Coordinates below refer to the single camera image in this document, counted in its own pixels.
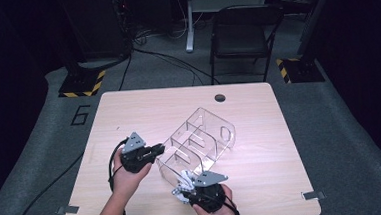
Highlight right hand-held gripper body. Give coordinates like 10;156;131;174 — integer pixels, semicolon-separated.
187;169;232;215

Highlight left hand-held gripper cable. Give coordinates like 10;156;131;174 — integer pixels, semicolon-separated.
105;137;134;215

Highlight black stand yellow striped base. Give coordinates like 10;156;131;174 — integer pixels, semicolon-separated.
271;0;343;85
52;0;108;100

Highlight black floor cable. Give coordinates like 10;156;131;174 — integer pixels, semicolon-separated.
133;43;221;91
116;50;135;92
8;153;89;215

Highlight black folding chair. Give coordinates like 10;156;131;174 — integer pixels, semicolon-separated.
206;2;289;86

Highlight grey tape strip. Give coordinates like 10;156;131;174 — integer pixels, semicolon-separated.
55;203;81;215
302;189;327;202

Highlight person's left hand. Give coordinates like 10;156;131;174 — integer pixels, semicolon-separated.
108;155;156;202

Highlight white floor cables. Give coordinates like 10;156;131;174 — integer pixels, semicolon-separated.
166;0;208;42

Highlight clear acrylic organizer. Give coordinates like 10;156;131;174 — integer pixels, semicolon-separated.
152;105;240;191

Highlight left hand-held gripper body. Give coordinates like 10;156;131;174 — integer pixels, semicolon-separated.
117;130;157;175

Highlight white metal desk frame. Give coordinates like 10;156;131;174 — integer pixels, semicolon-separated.
182;0;273;54

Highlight black equipment cabinet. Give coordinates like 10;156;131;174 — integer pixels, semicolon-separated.
60;0;133;63

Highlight white black patterned cloth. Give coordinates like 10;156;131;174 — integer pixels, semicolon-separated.
169;168;198;205

